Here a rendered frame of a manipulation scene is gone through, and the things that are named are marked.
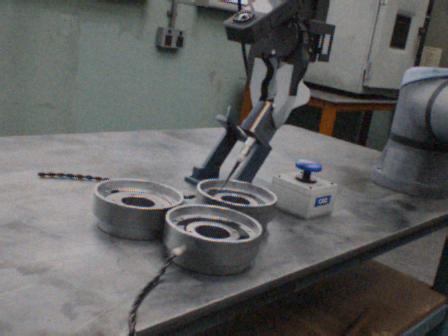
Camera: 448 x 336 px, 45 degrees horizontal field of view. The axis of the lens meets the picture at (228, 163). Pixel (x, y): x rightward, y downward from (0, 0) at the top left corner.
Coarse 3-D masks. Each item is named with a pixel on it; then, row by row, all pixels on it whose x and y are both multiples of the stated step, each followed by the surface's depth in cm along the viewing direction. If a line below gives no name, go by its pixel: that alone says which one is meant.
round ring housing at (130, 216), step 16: (96, 192) 62; (112, 192) 67; (144, 192) 68; (160, 192) 69; (176, 192) 67; (96, 208) 61; (112, 208) 60; (128, 208) 59; (144, 208) 59; (160, 208) 60; (112, 224) 60; (128, 224) 60; (144, 224) 60; (160, 224) 61
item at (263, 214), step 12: (204, 180) 73; (216, 180) 75; (228, 180) 75; (204, 192) 72; (252, 192) 75; (264, 192) 74; (204, 204) 68; (216, 204) 66; (228, 204) 66; (240, 204) 66; (252, 204) 70; (264, 204) 67; (252, 216) 66; (264, 216) 68; (264, 228) 70
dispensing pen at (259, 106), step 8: (256, 104) 75; (264, 104) 75; (272, 104) 76; (256, 112) 75; (248, 120) 75; (248, 128) 74; (248, 136) 76; (248, 144) 74; (240, 152) 75; (248, 152) 75; (240, 160) 74; (232, 168) 74; (224, 184) 74
